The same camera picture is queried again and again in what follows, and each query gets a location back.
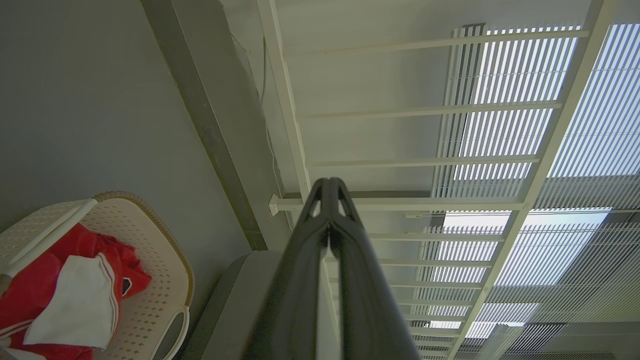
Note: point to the white window blinds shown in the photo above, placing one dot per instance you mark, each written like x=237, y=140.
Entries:
x=590, y=125

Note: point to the white metal railing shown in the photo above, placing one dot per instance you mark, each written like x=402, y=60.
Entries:
x=420, y=203

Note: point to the red garment with white stripes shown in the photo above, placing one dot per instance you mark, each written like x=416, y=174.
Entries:
x=30, y=290

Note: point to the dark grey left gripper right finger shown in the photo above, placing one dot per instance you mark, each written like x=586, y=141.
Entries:
x=370, y=310

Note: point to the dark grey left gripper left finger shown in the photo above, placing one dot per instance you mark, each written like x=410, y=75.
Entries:
x=295, y=300

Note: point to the cream perforated plastic laundry basket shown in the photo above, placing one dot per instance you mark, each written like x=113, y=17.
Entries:
x=155, y=280

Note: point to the grey fabric sofa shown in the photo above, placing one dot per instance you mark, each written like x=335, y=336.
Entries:
x=235, y=310

